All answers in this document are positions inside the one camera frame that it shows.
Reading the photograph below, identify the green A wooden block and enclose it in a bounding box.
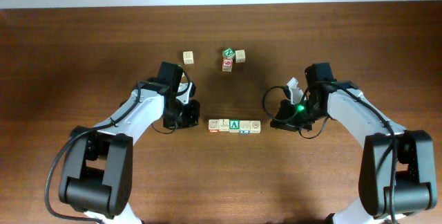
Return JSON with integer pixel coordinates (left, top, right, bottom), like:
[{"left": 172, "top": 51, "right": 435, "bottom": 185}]
[{"left": 229, "top": 119, "right": 240, "bottom": 133}]

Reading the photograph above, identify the red U wooden block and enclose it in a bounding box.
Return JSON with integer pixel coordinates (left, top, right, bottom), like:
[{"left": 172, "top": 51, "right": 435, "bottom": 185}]
[{"left": 208, "top": 120, "right": 220, "bottom": 133}]

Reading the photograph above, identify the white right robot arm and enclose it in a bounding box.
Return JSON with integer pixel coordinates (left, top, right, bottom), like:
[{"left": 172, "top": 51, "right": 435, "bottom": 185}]
[{"left": 270, "top": 63, "right": 438, "bottom": 224}]

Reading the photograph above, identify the sailboat yellow I block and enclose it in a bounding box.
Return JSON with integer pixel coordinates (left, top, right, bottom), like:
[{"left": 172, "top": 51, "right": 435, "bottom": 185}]
[{"left": 218, "top": 119, "right": 230, "bottom": 132}]

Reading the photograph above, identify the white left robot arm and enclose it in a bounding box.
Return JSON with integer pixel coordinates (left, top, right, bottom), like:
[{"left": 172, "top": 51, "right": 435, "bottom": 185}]
[{"left": 51, "top": 62, "right": 200, "bottom": 223}]

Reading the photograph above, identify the number 2 blue block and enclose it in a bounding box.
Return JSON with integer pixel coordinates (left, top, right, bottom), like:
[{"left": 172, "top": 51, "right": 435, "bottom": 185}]
[{"left": 239, "top": 120, "right": 251, "bottom": 134}]

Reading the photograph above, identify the green N wooden block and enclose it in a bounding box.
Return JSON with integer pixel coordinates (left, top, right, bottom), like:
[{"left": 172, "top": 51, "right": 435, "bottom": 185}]
[{"left": 222, "top": 48, "right": 236, "bottom": 59}]

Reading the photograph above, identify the plain butterfly wooden block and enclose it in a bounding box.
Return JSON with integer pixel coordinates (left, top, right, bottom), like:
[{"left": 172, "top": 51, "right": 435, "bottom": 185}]
[{"left": 235, "top": 50, "right": 246, "bottom": 63}]

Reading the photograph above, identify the red 6 wooden block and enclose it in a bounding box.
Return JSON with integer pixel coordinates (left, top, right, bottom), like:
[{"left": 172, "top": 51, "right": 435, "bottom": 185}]
[{"left": 222, "top": 58, "right": 233, "bottom": 72}]

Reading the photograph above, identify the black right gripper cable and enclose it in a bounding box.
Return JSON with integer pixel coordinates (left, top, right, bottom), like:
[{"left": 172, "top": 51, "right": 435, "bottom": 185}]
[{"left": 262, "top": 84, "right": 332, "bottom": 140}]

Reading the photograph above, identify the plain E wooden block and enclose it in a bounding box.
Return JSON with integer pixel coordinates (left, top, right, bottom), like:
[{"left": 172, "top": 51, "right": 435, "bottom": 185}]
[{"left": 182, "top": 51, "right": 194, "bottom": 64}]

